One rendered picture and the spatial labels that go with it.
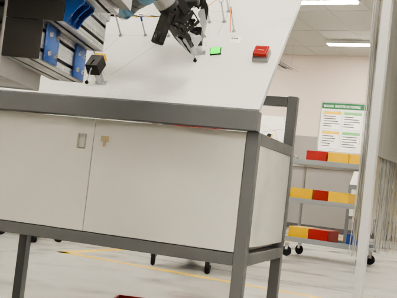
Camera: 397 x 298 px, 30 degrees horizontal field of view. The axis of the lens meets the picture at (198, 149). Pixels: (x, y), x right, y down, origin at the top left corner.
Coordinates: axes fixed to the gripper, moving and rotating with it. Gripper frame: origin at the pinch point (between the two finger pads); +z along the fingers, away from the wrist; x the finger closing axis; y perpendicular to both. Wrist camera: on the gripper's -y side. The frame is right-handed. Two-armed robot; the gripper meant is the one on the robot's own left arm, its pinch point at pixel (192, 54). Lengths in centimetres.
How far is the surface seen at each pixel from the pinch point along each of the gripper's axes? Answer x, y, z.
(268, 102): 14, 22, 49
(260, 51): -10.9, 17.4, 12.1
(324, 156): 298, 185, 364
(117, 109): 9.2, -30.5, 0.3
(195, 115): -13.7, -16.6, 9.4
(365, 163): -43, 13, 54
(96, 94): 19.1, -30.9, -4.4
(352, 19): 570, 487, 481
